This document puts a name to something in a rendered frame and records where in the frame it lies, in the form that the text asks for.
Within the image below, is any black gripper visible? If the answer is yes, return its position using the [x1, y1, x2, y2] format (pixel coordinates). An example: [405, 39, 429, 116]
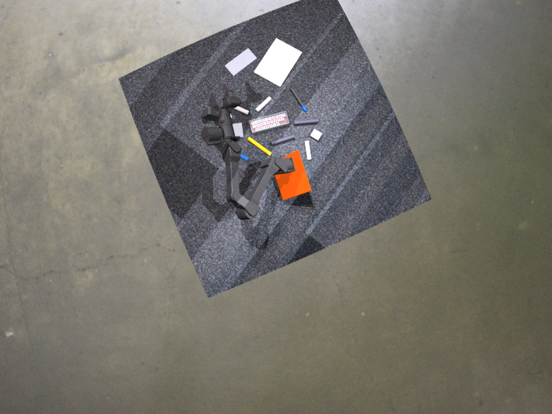
[208, 84, 241, 127]

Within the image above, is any yellow cylinder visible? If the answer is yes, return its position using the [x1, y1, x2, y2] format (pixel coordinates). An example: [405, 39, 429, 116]
[248, 137, 272, 155]

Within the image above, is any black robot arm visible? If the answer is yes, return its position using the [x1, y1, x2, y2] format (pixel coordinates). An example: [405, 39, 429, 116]
[201, 107, 295, 220]

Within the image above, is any keyboard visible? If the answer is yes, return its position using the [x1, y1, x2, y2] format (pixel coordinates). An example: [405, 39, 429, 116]
[249, 111, 289, 134]

